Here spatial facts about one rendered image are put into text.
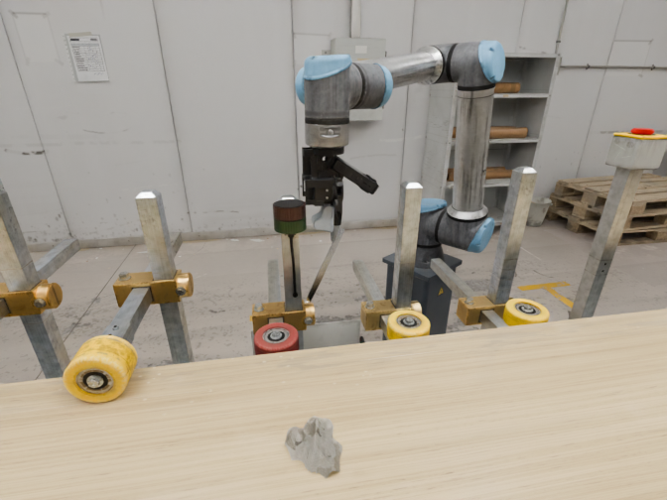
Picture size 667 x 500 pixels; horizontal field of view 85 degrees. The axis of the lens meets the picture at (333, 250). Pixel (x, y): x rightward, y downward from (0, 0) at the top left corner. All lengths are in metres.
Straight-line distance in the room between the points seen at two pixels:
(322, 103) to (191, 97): 2.68
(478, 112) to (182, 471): 1.21
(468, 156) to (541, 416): 0.95
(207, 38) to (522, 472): 3.24
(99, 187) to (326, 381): 3.26
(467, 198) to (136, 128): 2.74
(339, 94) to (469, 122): 0.69
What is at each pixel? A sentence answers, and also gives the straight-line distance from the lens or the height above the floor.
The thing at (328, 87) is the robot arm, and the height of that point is 1.31.
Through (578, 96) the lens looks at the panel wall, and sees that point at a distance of 4.56.
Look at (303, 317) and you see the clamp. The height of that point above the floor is 0.85.
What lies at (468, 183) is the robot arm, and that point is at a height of 1.00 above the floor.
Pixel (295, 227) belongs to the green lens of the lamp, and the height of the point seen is 1.08.
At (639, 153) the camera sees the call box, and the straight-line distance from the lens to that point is 1.01.
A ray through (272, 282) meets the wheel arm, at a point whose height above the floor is 0.86.
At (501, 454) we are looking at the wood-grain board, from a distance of 0.56.
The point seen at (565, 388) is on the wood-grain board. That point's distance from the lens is 0.68.
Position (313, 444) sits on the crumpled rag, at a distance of 0.50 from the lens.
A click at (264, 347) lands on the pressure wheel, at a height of 0.91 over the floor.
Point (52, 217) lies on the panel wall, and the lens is 3.91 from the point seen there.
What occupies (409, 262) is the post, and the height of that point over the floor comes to 0.97.
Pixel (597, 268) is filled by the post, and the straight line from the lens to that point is 1.10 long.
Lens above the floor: 1.32
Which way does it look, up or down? 24 degrees down
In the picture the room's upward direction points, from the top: straight up
